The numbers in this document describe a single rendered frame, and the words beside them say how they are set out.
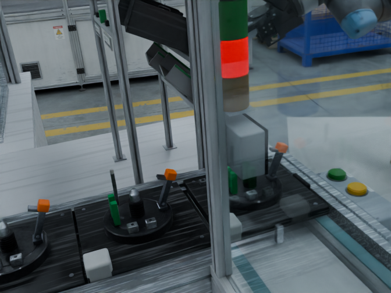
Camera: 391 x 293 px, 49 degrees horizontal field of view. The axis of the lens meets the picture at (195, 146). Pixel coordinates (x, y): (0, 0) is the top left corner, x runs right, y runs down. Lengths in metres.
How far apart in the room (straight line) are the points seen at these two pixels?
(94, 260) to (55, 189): 0.54
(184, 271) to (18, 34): 4.41
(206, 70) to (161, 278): 0.38
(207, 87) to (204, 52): 0.05
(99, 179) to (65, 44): 3.75
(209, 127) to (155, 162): 0.75
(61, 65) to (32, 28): 0.48
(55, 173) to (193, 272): 0.72
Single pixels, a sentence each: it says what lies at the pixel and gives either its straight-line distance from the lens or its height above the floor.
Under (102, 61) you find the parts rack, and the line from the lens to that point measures 1.30.
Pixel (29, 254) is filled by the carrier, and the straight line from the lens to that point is 0.86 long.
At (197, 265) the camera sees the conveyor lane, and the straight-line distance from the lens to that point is 0.79.
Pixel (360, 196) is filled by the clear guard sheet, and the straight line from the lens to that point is 0.36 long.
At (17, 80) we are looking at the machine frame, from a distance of 2.45.
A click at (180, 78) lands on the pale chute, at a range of 1.05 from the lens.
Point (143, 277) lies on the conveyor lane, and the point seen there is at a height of 0.95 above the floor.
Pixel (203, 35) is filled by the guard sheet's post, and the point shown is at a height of 1.37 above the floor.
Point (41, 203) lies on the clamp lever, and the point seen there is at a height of 1.07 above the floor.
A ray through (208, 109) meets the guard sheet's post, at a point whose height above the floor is 1.27.
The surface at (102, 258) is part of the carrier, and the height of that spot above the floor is 0.99.
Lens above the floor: 1.49
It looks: 26 degrees down
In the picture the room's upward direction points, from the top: 5 degrees counter-clockwise
